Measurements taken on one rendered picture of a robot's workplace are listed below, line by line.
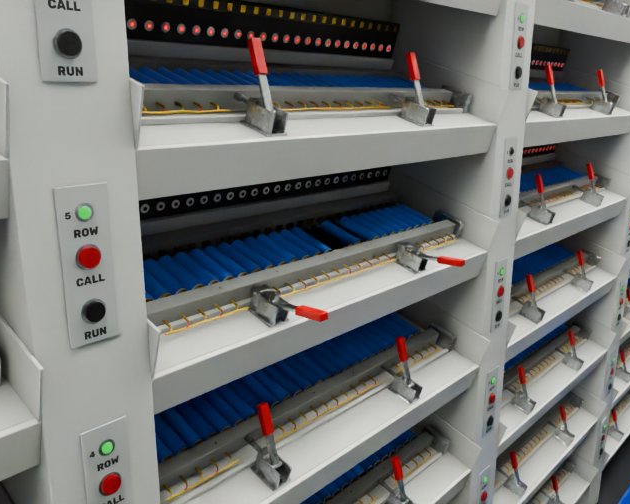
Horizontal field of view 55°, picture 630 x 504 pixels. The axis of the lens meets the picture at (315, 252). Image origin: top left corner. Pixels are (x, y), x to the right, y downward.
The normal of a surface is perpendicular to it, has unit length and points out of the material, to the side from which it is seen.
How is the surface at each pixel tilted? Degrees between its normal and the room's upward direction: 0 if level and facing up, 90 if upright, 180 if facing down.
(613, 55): 90
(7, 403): 18
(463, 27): 90
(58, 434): 90
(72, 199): 90
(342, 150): 108
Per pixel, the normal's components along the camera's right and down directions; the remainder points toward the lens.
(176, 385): 0.70, 0.46
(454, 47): -0.68, 0.18
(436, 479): 0.22, -0.87
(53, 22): 0.74, 0.17
